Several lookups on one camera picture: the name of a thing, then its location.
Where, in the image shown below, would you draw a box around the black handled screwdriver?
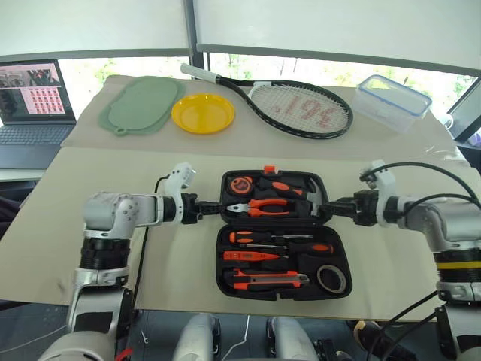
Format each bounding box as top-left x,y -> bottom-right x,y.
240,242 -> 334,256

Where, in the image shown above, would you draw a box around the white roller blind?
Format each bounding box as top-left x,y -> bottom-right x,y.
0,0 -> 193,63
192,0 -> 481,74

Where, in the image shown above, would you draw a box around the black tennis racket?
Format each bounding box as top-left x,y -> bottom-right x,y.
180,62 -> 355,141

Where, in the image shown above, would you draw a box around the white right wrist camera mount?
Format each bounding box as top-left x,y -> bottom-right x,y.
359,159 -> 398,229

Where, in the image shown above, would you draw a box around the black framed monitor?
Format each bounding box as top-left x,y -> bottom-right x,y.
446,77 -> 481,143

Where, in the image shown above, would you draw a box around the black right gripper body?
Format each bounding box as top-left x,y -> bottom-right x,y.
352,189 -> 381,227

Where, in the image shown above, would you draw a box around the silver rounded leg cover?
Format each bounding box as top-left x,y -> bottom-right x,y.
265,316 -> 317,361
174,314 -> 222,361

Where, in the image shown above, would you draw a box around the tan rounded floor object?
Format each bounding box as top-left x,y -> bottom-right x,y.
352,319 -> 377,344

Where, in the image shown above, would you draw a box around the orange handled screwdriver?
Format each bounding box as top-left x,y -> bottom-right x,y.
228,230 -> 314,244

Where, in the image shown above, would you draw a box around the orange black tape measure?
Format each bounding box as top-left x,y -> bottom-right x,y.
229,176 -> 254,195

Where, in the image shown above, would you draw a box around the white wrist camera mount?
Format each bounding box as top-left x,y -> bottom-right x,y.
165,162 -> 197,225
359,159 -> 398,229

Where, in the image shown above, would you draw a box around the dark window post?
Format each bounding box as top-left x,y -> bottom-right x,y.
182,0 -> 211,78

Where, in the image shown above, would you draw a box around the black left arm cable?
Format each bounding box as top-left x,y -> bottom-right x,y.
132,175 -> 174,304

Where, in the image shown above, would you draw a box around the hammer with orange black handle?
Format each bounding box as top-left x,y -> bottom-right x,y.
257,177 -> 328,212

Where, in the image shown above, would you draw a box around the clear container with blue lid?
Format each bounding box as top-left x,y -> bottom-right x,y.
351,74 -> 433,135

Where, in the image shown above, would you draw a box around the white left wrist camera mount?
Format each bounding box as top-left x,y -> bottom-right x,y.
165,162 -> 197,225

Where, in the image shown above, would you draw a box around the thin white cord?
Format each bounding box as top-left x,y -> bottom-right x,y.
224,314 -> 251,361

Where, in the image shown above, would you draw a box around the dark grey laptop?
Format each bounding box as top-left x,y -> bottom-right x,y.
0,59 -> 78,171

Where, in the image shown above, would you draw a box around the orange voltage tester pen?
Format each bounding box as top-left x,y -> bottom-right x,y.
222,250 -> 290,263

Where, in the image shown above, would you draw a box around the black plastic tool case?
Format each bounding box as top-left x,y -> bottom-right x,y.
216,165 -> 354,302

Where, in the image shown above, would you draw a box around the cream table cover sheet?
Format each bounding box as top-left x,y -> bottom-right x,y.
0,146 -> 481,323

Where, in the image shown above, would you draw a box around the orange black utility knife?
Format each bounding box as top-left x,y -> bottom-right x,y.
222,268 -> 311,291

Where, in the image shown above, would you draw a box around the orange handled pliers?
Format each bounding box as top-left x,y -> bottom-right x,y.
225,197 -> 298,218

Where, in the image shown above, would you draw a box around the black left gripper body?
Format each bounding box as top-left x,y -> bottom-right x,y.
180,192 -> 206,226

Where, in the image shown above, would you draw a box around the green silicone mat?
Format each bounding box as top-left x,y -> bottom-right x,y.
97,75 -> 187,137

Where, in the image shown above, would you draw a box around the grey-beige table cover sheet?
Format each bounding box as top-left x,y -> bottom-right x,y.
59,74 -> 470,166

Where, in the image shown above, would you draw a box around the yellow plastic plate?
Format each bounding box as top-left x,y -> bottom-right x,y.
171,93 -> 237,135

